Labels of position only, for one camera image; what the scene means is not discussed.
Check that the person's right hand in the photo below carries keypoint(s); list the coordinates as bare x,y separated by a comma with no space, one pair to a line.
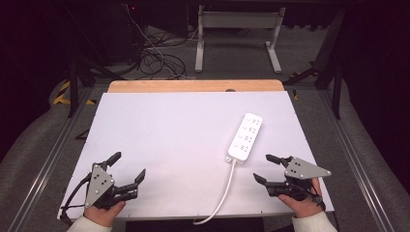
303,206

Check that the aluminium floor rail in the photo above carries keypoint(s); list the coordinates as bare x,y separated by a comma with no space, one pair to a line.
43,167
354,161

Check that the dark equipment cabinet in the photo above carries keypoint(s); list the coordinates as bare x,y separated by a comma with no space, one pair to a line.
151,19

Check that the white power strip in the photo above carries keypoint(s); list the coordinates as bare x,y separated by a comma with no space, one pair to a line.
245,137

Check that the black metal stand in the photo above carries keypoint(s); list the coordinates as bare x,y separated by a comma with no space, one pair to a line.
79,77
328,72

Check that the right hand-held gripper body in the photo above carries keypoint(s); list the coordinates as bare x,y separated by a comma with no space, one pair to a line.
298,179

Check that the white metal desk frame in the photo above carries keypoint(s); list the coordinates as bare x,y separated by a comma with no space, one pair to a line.
238,29

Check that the person's left hand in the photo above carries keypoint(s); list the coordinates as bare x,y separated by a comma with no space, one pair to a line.
103,213

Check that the white table board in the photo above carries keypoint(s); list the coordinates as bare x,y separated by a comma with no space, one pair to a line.
180,148

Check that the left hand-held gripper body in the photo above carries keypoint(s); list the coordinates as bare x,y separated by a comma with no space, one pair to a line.
98,185

